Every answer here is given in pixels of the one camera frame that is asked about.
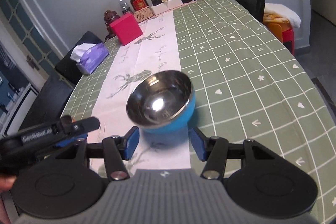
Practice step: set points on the small wooden radio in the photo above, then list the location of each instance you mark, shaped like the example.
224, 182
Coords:
143, 14

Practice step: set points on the white box left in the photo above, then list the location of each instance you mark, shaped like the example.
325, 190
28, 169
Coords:
158, 9

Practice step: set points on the person left hand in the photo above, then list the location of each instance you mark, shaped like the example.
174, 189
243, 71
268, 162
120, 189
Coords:
6, 182

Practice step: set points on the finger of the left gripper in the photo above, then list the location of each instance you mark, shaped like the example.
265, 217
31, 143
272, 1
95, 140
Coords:
66, 142

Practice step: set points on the red stool with towel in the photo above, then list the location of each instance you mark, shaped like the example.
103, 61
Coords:
282, 21

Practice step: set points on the black lidded jar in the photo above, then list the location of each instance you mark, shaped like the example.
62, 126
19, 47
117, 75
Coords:
156, 2

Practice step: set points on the blue steel bowl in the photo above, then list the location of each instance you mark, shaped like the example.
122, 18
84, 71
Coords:
162, 103

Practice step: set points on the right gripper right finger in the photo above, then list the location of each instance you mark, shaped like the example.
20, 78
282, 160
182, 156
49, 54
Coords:
212, 150

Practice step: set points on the green checked tablecloth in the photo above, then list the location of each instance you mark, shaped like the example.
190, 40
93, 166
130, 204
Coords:
247, 86

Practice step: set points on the purple tissue box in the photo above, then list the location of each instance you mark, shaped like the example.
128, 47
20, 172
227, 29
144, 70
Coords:
89, 56

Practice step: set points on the black chair far left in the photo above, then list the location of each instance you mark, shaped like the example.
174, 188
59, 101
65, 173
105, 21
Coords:
67, 67

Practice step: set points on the white glass panel door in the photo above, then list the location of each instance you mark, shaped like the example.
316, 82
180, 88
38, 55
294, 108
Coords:
21, 39

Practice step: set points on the brown liquor bottle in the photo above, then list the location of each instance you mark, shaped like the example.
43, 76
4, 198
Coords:
139, 4

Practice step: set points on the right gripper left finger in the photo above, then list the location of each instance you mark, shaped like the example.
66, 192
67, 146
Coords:
116, 150

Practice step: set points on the clear plastic bottle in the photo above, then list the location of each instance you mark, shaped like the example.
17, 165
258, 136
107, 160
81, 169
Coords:
125, 7

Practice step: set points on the black chair near left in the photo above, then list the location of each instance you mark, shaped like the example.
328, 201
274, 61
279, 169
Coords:
49, 104

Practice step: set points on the white box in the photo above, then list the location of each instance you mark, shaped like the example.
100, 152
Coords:
158, 9
173, 4

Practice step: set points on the white box right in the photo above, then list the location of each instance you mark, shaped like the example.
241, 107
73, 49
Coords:
173, 4

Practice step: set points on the red box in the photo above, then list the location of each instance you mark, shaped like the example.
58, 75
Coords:
126, 29

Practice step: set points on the white cabinet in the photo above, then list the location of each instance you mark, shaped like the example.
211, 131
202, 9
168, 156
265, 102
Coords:
17, 110

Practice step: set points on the brown figurine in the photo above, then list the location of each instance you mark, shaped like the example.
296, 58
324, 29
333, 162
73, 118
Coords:
109, 17

